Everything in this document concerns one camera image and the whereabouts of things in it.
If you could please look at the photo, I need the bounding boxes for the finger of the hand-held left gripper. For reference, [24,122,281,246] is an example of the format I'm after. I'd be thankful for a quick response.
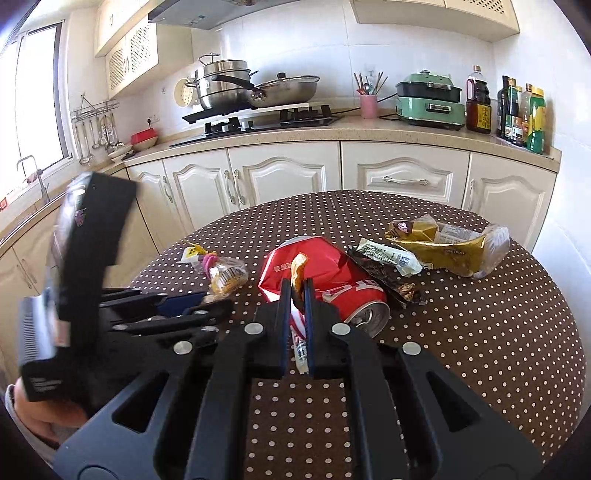
[99,287,208,319]
[108,298,235,344]

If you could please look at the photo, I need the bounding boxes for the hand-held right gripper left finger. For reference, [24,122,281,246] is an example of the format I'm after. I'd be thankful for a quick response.
[54,277,293,480]

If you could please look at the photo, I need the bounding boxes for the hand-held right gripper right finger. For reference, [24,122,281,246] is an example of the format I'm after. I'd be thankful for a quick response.
[304,277,543,480]

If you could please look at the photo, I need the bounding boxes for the small clear pink-tied bag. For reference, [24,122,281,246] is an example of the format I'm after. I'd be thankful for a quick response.
[201,251,250,297]

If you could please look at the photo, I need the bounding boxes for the small yellow wrapper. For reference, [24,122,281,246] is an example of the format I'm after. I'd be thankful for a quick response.
[179,244,209,266]

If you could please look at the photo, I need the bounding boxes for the orange wrapper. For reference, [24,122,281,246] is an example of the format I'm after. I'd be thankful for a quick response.
[288,252,310,376]

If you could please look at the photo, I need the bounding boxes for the crushed red drink can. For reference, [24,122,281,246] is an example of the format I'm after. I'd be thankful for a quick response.
[257,234,390,337]

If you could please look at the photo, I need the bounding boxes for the dark brown snack wrapper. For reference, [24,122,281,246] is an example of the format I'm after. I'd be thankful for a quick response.
[346,246,428,309]

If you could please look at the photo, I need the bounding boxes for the whitish plastic packet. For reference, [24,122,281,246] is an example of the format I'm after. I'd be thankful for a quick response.
[358,237,424,278]

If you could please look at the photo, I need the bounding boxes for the gold snack bag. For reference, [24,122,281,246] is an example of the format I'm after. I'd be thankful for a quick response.
[385,215,511,278]

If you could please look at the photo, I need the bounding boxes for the person's left forearm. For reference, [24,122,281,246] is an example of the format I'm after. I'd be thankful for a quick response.
[4,381,90,462]

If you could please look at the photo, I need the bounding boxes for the steel sink faucet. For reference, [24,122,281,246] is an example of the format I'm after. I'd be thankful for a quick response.
[16,154,51,204]

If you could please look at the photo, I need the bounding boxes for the hanging kitchen utensils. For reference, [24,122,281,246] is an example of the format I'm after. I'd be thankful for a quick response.
[74,115,125,166]

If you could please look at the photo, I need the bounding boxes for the brown polka-dot tablecloth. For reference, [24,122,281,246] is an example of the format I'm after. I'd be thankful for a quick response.
[128,189,587,480]

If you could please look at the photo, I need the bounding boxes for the kitchen window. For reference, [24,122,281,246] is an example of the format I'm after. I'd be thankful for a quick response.
[0,21,75,185]

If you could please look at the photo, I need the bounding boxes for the black gas stove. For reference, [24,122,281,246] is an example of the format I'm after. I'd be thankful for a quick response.
[168,104,345,148]

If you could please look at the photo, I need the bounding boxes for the cream round steamer plate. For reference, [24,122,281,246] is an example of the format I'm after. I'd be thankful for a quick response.
[174,76,200,109]

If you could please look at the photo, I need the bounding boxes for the stainless steel steamer pot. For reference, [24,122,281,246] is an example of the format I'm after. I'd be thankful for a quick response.
[185,53,259,112]

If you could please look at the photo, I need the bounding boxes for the cream lattice door cabinet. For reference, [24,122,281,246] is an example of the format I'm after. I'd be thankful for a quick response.
[105,21,160,100]
[349,0,520,43]

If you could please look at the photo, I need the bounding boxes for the steel wok with lid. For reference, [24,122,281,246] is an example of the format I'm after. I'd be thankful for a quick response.
[210,71,321,109]

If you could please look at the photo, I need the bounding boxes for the bundle of chopsticks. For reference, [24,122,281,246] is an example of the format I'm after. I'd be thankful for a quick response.
[353,70,385,97]

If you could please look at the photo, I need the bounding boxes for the green electric cooker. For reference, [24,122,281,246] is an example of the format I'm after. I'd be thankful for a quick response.
[396,70,466,131]

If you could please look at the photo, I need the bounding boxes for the grey range hood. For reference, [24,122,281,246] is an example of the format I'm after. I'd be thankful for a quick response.
[148,0,296,31]

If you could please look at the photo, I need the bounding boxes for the large dark sauce bottle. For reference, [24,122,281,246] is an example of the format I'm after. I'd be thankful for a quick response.
[465,65,492,134]

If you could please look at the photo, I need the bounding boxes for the cluster of condiment bottles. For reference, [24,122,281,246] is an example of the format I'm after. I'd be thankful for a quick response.
[496,75,548,155]

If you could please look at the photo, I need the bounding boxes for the metal wall utensil rack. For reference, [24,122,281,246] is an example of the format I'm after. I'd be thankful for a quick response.
[71,92,120,123]

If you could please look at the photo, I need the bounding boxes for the cream wall cabinets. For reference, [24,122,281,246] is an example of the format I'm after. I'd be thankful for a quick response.
[95,0,158,58]

